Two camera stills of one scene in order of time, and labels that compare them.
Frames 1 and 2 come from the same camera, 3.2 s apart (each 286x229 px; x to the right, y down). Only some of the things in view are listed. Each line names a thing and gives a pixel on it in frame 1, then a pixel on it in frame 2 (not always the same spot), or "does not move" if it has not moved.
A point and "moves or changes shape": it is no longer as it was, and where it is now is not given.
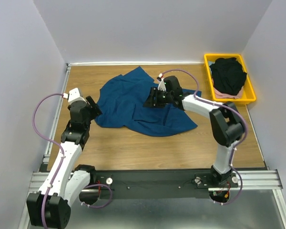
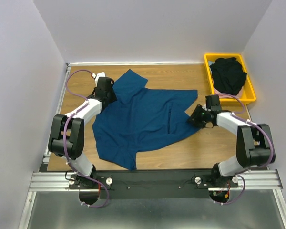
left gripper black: (96, 109) -> (113, 96)
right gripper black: (154, 93) -> (194, 117)
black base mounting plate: (158, 183) does not move
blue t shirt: (121, 98) moves or changes shape
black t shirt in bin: (228, 75) does not move
